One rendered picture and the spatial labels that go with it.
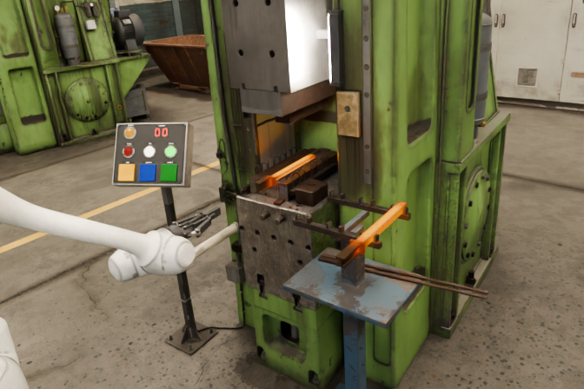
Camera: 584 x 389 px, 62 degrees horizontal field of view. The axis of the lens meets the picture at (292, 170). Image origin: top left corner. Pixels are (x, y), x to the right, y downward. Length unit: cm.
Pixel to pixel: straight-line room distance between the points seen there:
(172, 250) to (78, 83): 535
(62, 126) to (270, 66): 502
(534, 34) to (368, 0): 528
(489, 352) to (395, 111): 140
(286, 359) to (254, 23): 149
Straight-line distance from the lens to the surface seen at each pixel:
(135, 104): 732
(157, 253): 139
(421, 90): 213
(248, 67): 192
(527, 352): 277
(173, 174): 217
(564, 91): 696
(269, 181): 198
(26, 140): 663
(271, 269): 214
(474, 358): 267
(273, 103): 187
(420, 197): 229
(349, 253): 139
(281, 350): 242
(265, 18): 183
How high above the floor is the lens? 176
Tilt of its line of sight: 21 degrees down
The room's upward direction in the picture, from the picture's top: 4 degrees counter-clockwise
